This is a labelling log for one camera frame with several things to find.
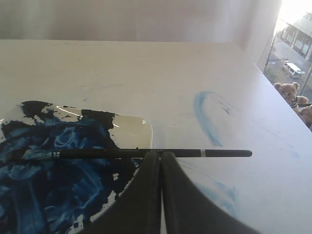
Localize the black paintbrush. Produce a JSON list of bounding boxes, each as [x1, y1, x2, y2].
[[5, 149, 252, 162]]

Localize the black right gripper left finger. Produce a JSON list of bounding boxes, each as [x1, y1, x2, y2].
[[84, 152, 161, 234]]

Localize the white parked van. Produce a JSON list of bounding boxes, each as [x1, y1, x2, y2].
[[283, 62, 305, 79]]

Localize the brown teddy bear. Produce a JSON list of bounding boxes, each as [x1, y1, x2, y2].
[[299, 105, 312, 130], [273, 82, 309, 114]]

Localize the white square plate blue paint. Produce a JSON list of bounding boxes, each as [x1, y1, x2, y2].
[[0, 99, 154, 234]]

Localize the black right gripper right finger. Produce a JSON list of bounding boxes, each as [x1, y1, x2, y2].
[[161, 152, 256, 234]]

